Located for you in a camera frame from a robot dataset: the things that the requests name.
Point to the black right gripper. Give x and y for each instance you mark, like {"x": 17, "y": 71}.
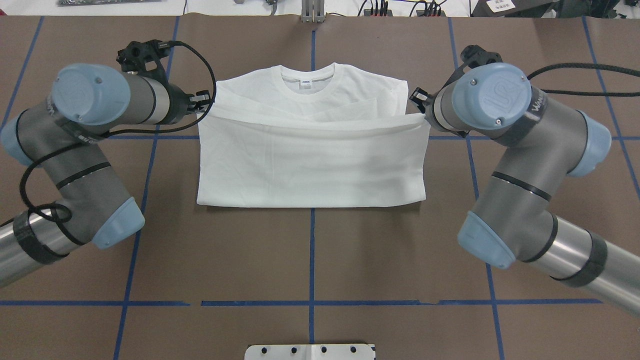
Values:
{"x": 429, "y": 107}

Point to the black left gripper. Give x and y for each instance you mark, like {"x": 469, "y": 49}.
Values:
{"x": 178, "y": 103}

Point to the white long-sleeve printed shirt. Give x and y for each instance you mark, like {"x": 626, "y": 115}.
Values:
{"x": 336, "y": 137}

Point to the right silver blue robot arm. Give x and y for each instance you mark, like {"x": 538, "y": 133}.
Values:
{"x": 545, "y": 141}

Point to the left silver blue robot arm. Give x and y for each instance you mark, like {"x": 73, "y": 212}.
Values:
{"x": 72, "y": 194}

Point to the white mounting plate with holes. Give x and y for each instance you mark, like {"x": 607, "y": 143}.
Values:
{"x": 326, "y": 351}

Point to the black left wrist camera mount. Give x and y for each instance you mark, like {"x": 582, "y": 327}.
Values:
{"x": 145, "y": 59}

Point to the aluminium frame post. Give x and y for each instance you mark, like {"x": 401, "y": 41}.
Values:
{"x": 313, "y": 11}

